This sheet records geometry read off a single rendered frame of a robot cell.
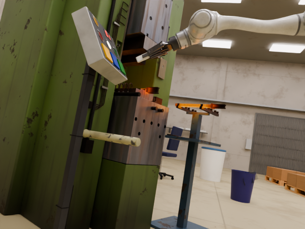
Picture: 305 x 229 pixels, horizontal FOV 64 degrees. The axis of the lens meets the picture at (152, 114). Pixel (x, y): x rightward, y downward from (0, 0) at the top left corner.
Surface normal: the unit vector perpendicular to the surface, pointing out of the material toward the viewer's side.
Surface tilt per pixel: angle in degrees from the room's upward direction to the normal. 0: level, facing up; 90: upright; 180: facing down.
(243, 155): 90
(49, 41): 90
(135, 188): 90
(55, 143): 90
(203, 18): 104
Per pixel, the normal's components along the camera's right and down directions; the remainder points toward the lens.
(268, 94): -0.21, -0.14
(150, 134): 0.79, 0.06
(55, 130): -0.60, -0.18
